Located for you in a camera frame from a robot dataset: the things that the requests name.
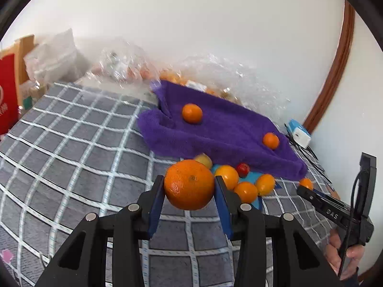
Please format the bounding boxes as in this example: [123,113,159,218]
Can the large orange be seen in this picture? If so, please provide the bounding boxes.
[164,159,216,210]

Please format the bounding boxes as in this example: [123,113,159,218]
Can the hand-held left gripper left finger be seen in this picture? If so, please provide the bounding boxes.
[34,175,166,287]

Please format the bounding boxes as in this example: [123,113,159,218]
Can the grey checked blanket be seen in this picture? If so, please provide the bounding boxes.
[0,81,342,287]

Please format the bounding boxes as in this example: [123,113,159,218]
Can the pile of bagged oranges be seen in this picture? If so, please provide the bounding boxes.
[158,69,219,96]

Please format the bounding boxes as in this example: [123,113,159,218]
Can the purple towel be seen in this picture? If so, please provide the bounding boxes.
[137,79,309,181]

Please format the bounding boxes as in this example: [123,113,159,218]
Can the person's right hand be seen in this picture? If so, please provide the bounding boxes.
[325,230,364,280]

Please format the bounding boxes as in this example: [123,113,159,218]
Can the white label sticker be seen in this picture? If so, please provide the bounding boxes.
[186,80,207,92]

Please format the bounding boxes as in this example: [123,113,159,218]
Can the white power adapter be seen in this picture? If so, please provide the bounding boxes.
[292,128,312,148]

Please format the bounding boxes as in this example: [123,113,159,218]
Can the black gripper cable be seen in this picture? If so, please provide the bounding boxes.
[338,169,367,277]

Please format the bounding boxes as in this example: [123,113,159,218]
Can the bagged red tomatoes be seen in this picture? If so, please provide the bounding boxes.
[126,66,152,80]

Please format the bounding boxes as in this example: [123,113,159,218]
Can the blue and white pack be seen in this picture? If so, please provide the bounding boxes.
[284,119,309,135]

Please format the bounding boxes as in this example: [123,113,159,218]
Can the yellowish small fruit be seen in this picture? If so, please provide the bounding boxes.
[193,153,214,169]

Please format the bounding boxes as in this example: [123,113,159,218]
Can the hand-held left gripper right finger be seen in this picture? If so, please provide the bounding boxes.
[214,175,344,287]

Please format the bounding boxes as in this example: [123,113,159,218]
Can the person's right forearm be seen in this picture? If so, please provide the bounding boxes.
[341,270,361,287]

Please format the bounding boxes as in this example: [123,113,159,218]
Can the clear crinkled plastic bag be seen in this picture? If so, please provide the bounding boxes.
[156,53,291,123]

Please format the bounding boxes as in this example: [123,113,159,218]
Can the red box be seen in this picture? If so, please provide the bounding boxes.
[0,51,20,135]

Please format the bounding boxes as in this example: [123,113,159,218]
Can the brown wooden door frame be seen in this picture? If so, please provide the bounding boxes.
[302,0,356,135]

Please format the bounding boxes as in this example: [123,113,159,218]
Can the pink paper scrap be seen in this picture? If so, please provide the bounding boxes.
[0,248,14,264]

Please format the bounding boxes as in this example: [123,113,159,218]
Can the blue paper sheet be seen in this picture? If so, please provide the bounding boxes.
[211,164,283,211]

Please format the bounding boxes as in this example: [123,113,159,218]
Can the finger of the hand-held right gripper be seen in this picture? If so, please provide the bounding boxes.
[298,185,330,213]
[313,192,350,210]

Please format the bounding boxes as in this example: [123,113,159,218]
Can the white plastic bag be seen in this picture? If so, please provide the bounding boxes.
[23,28,90,83]

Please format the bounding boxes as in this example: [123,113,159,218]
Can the cardboard box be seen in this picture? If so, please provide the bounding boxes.
[0,34,39,102]

